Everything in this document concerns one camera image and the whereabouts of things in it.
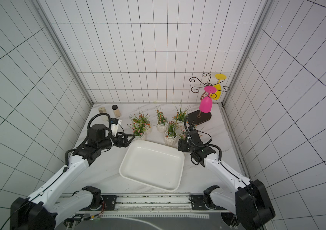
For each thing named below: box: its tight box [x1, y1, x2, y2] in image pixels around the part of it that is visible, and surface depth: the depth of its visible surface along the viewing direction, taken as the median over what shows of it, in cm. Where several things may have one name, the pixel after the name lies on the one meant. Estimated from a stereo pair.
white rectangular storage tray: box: [119, 139, 186, 193], surface depth 87 cm
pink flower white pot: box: [180, 127, 188, 141], surface depth 87 cm
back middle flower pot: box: [154, 104, 169, 134], surface depth 99 cm
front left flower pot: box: [126, 114, 151, 139], surface depth 91 cm
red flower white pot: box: [164, 120, 178, 147], surface depth 93 cm
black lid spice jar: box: [111, 104, 122, 118], surface depth 108 cm
